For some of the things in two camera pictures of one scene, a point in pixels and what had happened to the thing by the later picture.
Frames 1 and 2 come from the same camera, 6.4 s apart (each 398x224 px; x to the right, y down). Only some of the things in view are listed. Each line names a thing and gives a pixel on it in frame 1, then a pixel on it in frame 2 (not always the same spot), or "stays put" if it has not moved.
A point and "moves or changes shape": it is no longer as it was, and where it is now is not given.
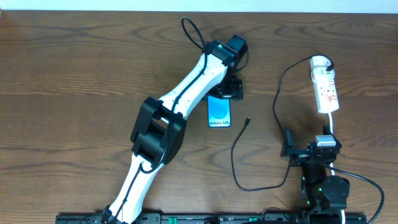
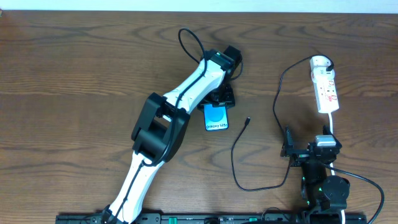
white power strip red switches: [326, 91] stays put
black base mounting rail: [157, 218] stays put
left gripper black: [228, 93] → [217, 103]
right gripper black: [300, 154] stays put
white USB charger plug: [320, 74] stays put
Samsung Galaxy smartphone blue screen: [219, 112] moves or changes shape
